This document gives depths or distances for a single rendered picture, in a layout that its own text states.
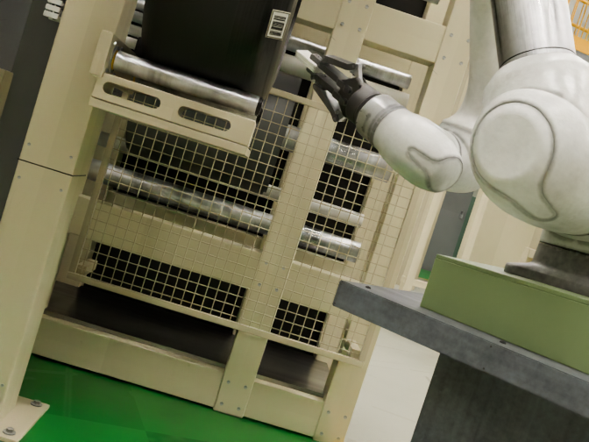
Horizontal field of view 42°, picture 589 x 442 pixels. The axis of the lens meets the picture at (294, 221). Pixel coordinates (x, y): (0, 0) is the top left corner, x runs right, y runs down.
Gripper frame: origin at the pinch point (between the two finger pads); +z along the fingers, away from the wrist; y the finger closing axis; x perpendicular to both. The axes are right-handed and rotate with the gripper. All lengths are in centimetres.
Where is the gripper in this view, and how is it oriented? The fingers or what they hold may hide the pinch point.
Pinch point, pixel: (310, 60)
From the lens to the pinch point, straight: 156.4
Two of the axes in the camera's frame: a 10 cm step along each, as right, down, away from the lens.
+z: -5.5, -6.0, 5.8
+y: -2.8, 7.9, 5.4
